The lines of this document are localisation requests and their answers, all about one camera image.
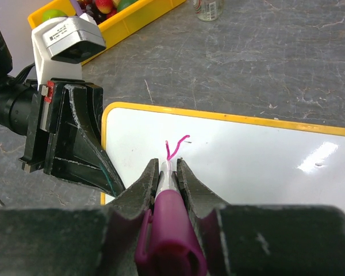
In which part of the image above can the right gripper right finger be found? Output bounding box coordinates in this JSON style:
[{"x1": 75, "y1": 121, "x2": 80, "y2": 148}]
[{"x1": 177, "y1": 159, "x2": 345, "y2": 275}]

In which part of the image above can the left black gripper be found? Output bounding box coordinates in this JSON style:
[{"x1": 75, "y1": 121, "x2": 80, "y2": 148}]
[{"x1": 20, "y1": 79, "x2": 125, "y2": 197}]

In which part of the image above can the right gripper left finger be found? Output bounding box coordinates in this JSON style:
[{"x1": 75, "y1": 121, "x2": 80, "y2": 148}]
[{"x1": 0, "y1": 159, "x2": 159, "y2": 275}]

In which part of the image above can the pink capped whiteboard marker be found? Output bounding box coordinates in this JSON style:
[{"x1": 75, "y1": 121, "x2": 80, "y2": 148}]
[{"x1": 135, "y1": 160, "x2": 207, "y2": 275}]

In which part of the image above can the wood framed whiteboard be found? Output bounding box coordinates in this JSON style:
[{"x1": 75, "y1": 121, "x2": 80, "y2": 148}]
[{"x1": 102, "y1": 102, "x2": 345, "y2": 212}]

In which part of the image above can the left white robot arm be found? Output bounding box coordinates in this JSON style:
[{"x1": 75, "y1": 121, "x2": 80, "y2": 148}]
[{"x1": 0, "y1": 14, "x2": 125, "y2": 197}]

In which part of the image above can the yellow plastic tray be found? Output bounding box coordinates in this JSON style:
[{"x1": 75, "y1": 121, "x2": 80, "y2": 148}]
[{"x1": 28, "y1": 0, "x2": 184, "y2": 49}]

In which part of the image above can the light green apple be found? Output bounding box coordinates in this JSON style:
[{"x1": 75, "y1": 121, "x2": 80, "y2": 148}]
[{"x1": 41, "y1": 9, "x2": 67, "y2": 22}]

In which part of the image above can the purple grape bunch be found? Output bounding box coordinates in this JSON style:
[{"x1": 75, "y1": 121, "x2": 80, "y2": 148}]
[{"x1": 77, "y1": 0, "x2": 106, "y2": 25}]

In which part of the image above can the red strawberry cluster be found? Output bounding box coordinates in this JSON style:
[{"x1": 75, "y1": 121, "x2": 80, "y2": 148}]
[{"x1": 94, "y1": 0, "x2": 120, "y2": 19}]

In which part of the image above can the dark green lime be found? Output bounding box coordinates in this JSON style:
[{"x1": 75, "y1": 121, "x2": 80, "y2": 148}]
[{"x1": 117, "y1": 0, "x2": 137, "y2": 13}]

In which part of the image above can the clear glass bottle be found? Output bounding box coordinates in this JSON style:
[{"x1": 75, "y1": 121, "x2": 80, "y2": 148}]
[{"x1": 193, "y1": 0, "x2": 224, "y2": 22}]

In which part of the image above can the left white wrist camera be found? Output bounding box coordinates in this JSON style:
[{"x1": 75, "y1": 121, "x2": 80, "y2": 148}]
[{"x1": 31, "y1": 13, "x2": 106, "y2": 85}]

